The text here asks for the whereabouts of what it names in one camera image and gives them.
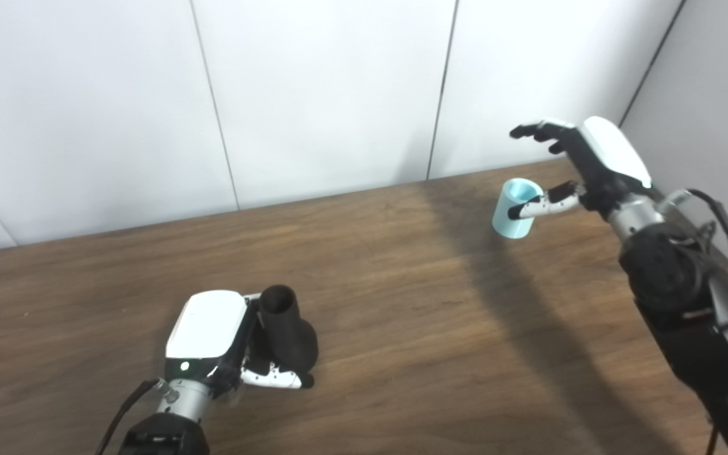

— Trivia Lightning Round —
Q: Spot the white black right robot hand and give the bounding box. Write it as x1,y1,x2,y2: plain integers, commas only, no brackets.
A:
508,116,654,220

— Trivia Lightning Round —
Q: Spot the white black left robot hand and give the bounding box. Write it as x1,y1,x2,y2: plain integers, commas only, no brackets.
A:
165,290,315,397

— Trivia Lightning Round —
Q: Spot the black nozzle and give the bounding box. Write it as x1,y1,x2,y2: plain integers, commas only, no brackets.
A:
252,284,319,377

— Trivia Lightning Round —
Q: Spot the light-blue hose piece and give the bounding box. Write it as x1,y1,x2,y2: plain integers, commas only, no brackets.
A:
492,178,545,240

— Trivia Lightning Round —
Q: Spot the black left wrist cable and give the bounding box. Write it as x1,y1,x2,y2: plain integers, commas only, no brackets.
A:
94,378,162,455

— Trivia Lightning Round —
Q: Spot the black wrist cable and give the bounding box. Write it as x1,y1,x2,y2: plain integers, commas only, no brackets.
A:
94,378,162,455
661,188,728,285

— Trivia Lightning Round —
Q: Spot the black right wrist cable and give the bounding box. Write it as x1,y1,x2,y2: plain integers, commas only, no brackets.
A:
661,188,728,285

